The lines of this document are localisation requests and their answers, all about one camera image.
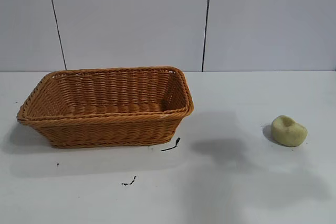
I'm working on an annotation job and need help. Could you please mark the brown woven wicker basket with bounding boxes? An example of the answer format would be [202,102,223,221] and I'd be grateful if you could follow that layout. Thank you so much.
[16,66,195,149]

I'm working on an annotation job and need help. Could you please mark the long black wire scrap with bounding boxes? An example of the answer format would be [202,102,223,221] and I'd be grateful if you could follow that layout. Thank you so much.
[161,137,181,152]

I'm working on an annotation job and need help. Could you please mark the short black wire scrap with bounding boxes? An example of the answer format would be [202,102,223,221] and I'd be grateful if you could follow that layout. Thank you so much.
[121,175,137,186]

